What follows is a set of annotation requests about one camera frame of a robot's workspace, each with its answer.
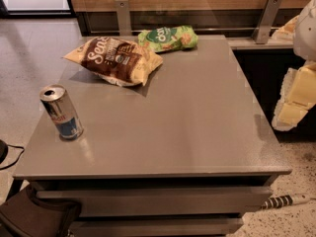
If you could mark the grey drawer cabinet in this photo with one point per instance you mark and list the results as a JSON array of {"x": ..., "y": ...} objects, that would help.
[{"x": 195, "y": 124}]

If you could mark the metal bracket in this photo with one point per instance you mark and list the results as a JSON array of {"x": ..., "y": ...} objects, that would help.
[
  {"x": 262, "y": 31},
  {"x": 123, "y": 16}
]

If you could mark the upper grey drawer front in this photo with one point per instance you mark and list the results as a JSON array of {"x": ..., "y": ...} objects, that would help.
[{"x": 174, "y": 201}]

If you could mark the white black striped handle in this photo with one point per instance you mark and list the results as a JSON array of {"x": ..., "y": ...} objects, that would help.
[{"x": 286, "y": 200}]

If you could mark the lower grey drawer front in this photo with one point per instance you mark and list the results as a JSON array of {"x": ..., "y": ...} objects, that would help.
[{"x": 188, "y": 227}]

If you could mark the left metal bracket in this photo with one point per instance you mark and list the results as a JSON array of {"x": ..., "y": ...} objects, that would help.
[{"x": 123, "y": 16}]

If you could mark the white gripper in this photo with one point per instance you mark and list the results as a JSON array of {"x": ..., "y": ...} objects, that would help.
[{"x": 306, "y": 34}]

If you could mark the right metal bracket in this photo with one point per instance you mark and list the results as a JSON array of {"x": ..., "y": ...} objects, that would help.
[{"x": 262, "y": 31}]

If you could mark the brown yellow chip bag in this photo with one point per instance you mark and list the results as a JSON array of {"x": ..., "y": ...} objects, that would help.
[{"x": 120, "y": 62}]

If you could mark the green snack bag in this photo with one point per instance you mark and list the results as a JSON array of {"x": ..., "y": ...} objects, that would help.
[{"x": 168, "y": 39}]

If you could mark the black round object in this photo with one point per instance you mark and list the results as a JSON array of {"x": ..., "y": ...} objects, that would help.
[{"x": 3, "y": 150}]

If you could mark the grey drawer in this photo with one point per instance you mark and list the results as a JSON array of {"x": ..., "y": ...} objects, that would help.
[
  {"x": 188, "y": 227},
  {"x": 174, "y": 201}
]

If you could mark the silver blue Red Bull can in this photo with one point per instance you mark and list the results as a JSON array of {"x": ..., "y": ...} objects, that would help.
[{"x": 62, "y": 112}]

